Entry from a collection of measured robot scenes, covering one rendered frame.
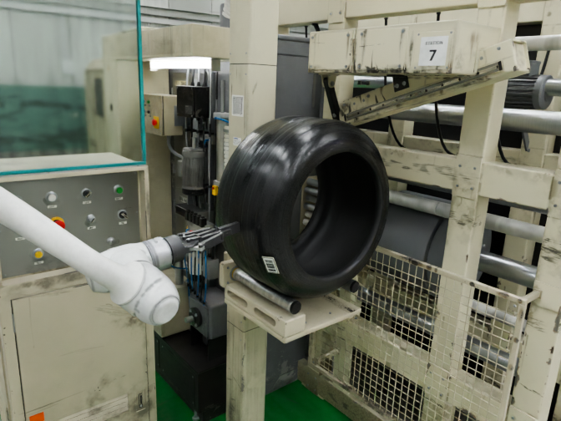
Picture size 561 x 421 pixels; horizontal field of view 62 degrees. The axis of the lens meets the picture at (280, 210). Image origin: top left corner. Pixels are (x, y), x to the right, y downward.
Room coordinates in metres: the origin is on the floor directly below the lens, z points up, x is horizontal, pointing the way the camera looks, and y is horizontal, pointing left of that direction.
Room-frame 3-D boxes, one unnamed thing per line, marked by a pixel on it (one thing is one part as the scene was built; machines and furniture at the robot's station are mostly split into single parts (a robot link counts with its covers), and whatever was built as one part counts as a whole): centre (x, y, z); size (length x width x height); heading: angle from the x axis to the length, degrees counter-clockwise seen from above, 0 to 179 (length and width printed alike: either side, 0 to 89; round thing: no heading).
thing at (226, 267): (1.72, 0.06, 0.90); 0.40 x 0.03 x 0.10; 130
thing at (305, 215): (2.00, -0.21, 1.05); 0.20 x 0.15 x 0.30; 40
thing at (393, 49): (1.68, -0.37, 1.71); 0.61 x 0.25 x 0.15; 40
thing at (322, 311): (1.59, -0.06, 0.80); 0.37 x 0.36 x 0.02; 130
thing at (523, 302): (1.62, -0.46, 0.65); 0.90 x 0.02 x 0.70; 40
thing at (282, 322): (1.50, 0.05, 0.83); 0.36 x 0.09 x 0.06; 40
